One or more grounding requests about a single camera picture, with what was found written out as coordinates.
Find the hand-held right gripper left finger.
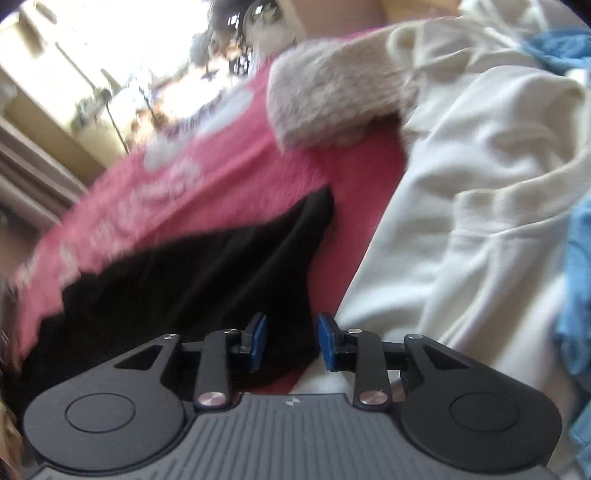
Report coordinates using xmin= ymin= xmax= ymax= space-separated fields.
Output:
xmin=115 ymin=312 xmax=270 ymax=411

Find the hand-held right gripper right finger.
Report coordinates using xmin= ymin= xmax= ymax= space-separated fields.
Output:
xmin=318 ymin=312 xmax=469 ymax=411

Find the black shirt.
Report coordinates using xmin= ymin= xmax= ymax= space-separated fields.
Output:
xmin=9 ymin=187 xmax=335 ymax=402

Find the pink floral blanket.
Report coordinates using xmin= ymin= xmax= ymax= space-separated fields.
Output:
xmin=9 ymin=25 xmax=407 ymax=393

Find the white garment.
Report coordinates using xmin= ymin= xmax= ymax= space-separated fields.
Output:
xmin=337 ymin=0 xmax=591 ymax=416

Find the pale fuzzy knitted garment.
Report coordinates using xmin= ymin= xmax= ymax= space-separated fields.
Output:
xmin=268 ymin=39 xmax=419 ymax=148

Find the blue garment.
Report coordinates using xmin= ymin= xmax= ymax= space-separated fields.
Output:
xmin=522 ymin=30 xmax=591 ymax=462

